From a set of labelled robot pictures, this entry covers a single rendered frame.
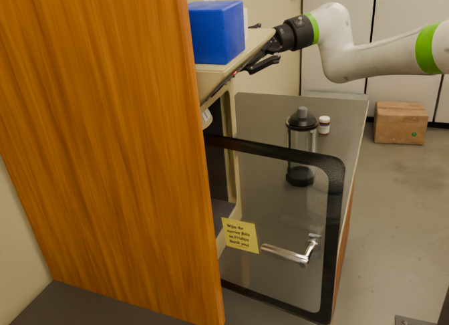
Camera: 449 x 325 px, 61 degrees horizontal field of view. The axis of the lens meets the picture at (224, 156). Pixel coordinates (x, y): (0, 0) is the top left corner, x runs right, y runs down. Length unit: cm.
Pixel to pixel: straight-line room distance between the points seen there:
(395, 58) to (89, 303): 96
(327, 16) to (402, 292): 160
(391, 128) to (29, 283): 310
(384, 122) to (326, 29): 249
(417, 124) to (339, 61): 252
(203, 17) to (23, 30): 30
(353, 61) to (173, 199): 66
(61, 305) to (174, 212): 47
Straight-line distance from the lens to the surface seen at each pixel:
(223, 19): 66
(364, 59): 111
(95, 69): 67
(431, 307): 233
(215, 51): 67
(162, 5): 57
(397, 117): 360
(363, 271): 240
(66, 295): 112
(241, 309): 97
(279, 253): 71
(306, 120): 124
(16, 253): 111
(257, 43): 81
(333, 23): 119
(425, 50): 97
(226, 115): 105
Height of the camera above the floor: 170
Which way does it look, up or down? 30 degrees down
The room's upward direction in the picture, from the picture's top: 5 degrees counter-clockwise
